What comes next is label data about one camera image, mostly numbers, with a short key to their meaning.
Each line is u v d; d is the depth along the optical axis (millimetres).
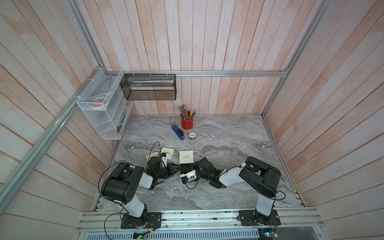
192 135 1044
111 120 769
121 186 465
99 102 736
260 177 501
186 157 929
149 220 730
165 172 815
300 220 748
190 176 763
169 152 954
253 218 738
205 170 695
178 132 1042
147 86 890
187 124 1077
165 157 875
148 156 950
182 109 1008
